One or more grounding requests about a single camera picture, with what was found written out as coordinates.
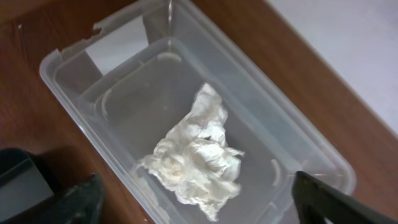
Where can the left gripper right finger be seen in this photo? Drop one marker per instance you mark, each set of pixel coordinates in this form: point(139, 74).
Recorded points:
point(316, 202)

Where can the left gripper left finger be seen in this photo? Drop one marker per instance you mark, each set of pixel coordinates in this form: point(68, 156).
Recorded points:
point(81, 203)

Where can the white paper napkin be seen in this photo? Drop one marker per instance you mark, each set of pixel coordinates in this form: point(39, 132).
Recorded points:
point(194, 160)

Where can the clear plastic waste bin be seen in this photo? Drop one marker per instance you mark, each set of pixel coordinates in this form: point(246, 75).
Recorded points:
point(126, 87)

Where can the black rectangular tray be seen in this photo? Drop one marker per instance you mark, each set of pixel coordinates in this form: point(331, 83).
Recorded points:
point(26, 181)

